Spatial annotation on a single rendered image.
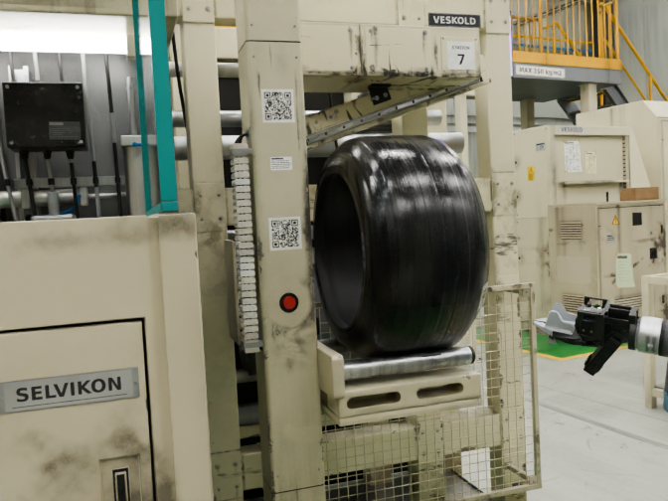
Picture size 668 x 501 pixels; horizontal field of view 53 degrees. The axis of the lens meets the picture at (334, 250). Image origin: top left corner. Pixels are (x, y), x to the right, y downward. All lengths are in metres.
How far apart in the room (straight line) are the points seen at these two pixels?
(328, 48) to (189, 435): 1.29
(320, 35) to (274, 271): 0.70
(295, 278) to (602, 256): 4.78
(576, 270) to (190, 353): 5.57
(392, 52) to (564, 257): 4.57
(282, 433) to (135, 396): 0.82
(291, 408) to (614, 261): 4.91
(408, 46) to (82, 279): 1.38
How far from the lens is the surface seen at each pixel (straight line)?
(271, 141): 1.53
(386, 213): 1.42
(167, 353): 0.81
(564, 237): 6.31
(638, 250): 6.47
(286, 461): 1.62
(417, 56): 1.98
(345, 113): 2.01
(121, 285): 0.80
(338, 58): 1.89
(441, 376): 1.61
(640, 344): 1.48
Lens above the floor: 1.25
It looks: 3 degrees down
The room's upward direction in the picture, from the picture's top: 3 degrees counter-clockwise
